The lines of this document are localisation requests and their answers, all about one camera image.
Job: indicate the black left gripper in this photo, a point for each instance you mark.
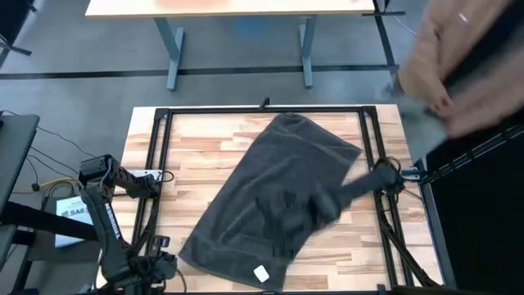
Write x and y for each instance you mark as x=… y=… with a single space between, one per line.
x=151 y=268

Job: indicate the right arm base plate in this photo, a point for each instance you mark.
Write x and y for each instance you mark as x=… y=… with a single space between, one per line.
x=411 y=174

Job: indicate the small black frame clamp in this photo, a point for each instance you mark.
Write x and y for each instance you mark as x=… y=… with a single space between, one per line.
x=265 y=103

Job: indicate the black stand base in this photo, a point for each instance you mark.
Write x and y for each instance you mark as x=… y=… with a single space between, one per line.
x=12 y=12

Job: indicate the black crossbar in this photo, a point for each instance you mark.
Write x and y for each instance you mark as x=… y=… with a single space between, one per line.
x=41 y=221

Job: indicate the black fabric partition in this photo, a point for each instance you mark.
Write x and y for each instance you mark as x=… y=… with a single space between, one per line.
x=483 y=225

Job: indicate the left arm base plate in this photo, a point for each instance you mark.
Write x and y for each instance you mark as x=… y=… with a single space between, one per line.
x=143 y=173

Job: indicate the dark grey side table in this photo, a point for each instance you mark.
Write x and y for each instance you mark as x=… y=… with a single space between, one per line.
x=16 y=155

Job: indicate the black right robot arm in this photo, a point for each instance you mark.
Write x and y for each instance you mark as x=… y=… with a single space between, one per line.
x=364 y=184

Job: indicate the person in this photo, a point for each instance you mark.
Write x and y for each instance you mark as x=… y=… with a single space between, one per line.
x=450 y=49

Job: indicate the black aluminium table frame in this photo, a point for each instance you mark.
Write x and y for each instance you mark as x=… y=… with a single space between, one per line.
x=266 y=110

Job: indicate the dark grey terry towel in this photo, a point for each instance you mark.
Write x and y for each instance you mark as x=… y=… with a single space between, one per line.
x=245 y=196

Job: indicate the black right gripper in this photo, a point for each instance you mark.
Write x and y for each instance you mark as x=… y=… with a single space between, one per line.
x=327 y=207

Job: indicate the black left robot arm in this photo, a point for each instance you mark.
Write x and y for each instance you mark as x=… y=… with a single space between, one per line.
x=110 y=221

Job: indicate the white paper sign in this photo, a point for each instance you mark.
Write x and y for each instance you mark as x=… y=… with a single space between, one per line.
x=73 y=213

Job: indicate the wooden desk grey legs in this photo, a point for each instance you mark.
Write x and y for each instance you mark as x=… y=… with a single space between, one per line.
x=225 y=8

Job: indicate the black floor tape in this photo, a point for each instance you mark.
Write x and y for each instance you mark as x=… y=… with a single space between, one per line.
x=102 y=73

